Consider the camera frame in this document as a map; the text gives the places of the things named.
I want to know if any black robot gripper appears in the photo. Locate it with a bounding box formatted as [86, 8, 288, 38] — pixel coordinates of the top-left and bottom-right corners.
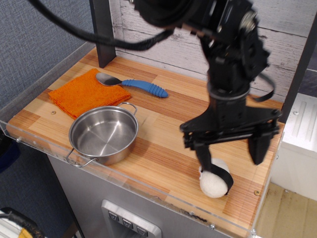
[180, 97, 282, 172]

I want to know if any white plush ball toy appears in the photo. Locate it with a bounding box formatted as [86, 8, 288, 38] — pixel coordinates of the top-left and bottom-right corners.
[199, 158, 234, 198]

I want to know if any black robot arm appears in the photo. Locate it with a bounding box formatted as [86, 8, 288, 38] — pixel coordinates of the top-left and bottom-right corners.
[134, 0, 281, 172]

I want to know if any white side cabinet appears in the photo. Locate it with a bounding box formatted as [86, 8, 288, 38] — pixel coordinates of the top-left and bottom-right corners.
[270, 93, 317, 200]

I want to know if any stainless steel pot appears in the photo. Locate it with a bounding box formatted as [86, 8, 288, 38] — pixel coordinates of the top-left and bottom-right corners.
[66, 102, 139, 168]

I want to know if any grey cabinet with buttons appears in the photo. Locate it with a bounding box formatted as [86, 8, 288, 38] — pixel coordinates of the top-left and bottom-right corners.
[49, 155, 251, 238]

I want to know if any orange folded cloth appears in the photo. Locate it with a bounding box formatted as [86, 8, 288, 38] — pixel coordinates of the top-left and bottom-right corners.
[49, 68, 131, 119]

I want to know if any yellow object at corner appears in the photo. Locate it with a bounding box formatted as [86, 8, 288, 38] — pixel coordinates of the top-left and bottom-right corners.
[18, 229, 33, 238]

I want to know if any dark right vertical post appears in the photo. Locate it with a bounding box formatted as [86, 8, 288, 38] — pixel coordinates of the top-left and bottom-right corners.
[279, 15, 317, 123]

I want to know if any dark vertical post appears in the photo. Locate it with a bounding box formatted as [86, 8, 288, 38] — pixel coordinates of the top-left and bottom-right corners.
[279, 15, 317, 123]
[89, 0, 116, 68]

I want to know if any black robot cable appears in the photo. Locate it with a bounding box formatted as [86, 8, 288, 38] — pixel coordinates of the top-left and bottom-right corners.
[27, 0, 174, 52]

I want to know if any blue handled metal spoon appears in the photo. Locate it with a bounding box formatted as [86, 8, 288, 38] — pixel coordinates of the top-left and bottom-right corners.
[96, 72, 168, 98]

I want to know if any dark left vertical post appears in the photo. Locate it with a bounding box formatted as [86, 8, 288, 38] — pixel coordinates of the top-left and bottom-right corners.
[89, 0, 116, 68]

